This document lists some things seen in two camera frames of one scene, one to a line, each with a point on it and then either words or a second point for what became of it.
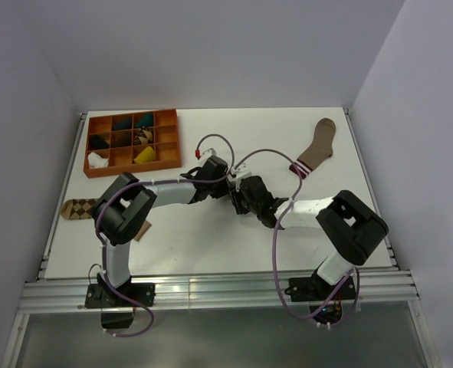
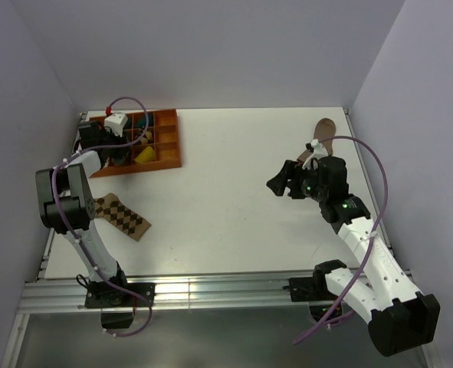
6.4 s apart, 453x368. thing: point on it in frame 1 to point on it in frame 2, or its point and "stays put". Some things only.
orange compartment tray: (132, 142) stays put
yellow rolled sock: (146, 156) stays put
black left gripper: (224, 191) to (106, 132)
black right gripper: (236, 197) to (278, 182)
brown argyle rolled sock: (143, 136) stays put
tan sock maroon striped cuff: (321, 149) stays put
